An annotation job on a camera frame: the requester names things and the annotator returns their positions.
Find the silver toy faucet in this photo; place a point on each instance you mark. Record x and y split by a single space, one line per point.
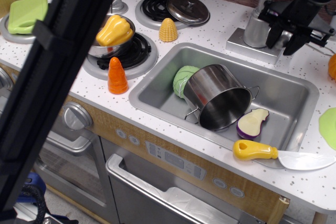
251 41

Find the orange toy fruit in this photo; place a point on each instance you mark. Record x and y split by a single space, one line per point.
332 67

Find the yellow handled toy knife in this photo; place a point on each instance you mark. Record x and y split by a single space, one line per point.
247 150

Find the silver faucet lever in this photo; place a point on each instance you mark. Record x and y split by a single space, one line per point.
283 39

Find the green toy cutting board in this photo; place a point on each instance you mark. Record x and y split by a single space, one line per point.
23 15

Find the silver oven dial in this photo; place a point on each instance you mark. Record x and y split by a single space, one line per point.
75 117

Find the orange toy carrot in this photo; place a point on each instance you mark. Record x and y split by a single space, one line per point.
117 81

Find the silver sink basin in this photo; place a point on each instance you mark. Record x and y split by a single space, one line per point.
290 101

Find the steel pot in sink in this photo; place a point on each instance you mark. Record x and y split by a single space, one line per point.
217 98

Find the black left burner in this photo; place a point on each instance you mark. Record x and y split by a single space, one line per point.
15 38

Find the steel pot lid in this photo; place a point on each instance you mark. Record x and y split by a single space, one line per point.
191 12

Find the silver dial left edge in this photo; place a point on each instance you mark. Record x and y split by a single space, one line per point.
5 80

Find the black front right burner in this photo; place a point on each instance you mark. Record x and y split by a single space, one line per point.
136 61

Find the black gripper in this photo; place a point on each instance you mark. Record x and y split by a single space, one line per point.
299 17

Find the purple toy eggplant half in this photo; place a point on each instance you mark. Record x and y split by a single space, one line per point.
249 125

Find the yellow toy corn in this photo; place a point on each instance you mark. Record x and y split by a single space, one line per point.
168 31

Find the yellow toy bell pepper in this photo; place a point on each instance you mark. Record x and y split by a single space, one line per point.
117 30

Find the grey post right edge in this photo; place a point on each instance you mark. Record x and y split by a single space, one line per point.
333 22

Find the silver dishwasher door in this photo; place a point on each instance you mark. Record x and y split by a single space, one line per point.
146 193

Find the small steel bowl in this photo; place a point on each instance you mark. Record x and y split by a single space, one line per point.
105 52

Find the wire utensil handle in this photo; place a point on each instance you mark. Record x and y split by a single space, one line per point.
323 50

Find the silver knob back middle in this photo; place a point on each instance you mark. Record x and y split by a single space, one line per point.
118 7

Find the silver oven door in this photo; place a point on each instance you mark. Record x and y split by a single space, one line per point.
72 164

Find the light green toy plate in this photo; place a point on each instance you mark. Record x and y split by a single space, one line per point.
327 126

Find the green toy cabbage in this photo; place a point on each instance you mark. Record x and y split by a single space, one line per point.
181 78

